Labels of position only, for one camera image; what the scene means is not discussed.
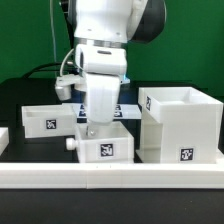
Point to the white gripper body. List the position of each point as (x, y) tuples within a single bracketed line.
[(102, 68)]

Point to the white front drawer box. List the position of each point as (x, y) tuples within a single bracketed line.
[(110, 144)]

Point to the white drawer box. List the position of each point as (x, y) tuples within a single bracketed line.
[(48, 120), (110, 144)]

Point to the white drawer cabinet frame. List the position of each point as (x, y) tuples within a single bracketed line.
[(178, 125)]

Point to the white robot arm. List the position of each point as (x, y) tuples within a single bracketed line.
[(103, 28)]

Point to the white rear drawer box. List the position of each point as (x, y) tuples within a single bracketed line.
[(48, 120)]

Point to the white marker tag sheet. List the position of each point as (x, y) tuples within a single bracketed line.
[(122, 111)]

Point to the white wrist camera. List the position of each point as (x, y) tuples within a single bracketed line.
[(63, 85)]

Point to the white front fence rail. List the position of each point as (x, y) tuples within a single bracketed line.
[(94, 176)]

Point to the white fence rail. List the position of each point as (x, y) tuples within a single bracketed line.
[(94, 176), (4, 139)]

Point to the white left fence rail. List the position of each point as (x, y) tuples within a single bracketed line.
[(4, 139)]

